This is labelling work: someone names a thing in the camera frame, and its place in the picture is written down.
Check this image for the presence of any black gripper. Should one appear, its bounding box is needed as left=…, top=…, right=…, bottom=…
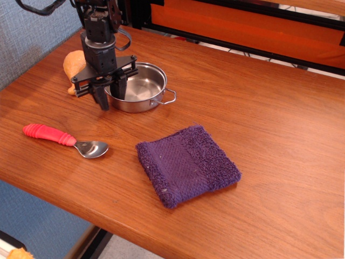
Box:
left=71, top=31, right=137, bottom=111

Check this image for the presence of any small stainless steel pot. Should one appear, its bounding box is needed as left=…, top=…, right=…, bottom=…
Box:
left=105, top=62, right=177, bottom=113

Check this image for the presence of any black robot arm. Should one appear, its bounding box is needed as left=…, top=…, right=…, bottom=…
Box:
left=71, top=1, right=137, bottom=111

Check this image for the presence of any toy chicken drumstick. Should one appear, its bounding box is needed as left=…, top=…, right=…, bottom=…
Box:
left=63, top=50, right=86, bottom=80

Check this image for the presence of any purple terry cloth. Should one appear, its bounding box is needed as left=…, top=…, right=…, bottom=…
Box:
left=136, top=125, right=242, bottom=209

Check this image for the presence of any orange toy at corner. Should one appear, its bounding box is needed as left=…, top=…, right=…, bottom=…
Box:
left=6, top=248, right=34, bottom=259

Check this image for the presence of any red handled metal spoon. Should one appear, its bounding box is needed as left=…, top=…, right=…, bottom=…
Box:
left=23, top=124, right=109, bottom=159

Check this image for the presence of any orange panel with black frame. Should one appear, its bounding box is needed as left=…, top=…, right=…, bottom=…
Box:
left=127, top=1, right=344, bottom=75

